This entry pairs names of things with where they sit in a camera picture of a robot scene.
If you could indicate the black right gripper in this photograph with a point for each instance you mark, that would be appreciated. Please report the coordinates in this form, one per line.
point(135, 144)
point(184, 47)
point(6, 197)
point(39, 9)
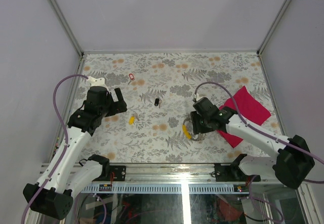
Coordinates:
point(197, 128)

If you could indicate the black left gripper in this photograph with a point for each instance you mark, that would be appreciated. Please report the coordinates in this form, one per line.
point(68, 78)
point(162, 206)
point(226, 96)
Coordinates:
point(118, 107)

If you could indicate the large keyring with yellow grip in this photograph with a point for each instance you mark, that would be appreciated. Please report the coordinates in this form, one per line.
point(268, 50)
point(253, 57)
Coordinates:
point(199, 138)

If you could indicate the yellow tagged key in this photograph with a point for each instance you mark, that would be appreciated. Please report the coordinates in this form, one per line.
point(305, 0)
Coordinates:
point(134, 117)

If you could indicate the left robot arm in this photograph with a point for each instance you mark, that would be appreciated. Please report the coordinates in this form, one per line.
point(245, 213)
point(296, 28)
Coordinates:
point(54, 192)

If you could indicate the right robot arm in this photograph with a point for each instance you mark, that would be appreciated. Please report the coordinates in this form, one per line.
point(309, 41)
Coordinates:
point(288, 158)

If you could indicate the red tagged key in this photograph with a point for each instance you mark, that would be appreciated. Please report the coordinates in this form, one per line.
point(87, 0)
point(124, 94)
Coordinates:
point(132, 78)

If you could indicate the black tagged key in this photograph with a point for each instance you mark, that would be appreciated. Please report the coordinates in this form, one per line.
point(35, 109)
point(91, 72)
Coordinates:
point(157, 102)

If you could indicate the floral tablecloth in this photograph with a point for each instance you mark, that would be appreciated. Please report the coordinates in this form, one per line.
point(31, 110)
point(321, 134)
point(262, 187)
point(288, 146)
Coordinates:
point(157, 137)

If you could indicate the pink cloth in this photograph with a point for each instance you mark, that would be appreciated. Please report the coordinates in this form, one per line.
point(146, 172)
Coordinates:
point(251, 109)

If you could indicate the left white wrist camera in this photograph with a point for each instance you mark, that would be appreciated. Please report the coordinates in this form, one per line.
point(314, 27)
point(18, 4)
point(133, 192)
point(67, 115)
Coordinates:
point(96, 82)

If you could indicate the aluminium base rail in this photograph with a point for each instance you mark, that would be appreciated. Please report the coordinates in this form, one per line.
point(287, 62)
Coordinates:
point(143, 173)

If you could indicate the white slotted cable duct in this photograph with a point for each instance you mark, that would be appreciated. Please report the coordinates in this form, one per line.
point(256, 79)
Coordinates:
point(160, 188)

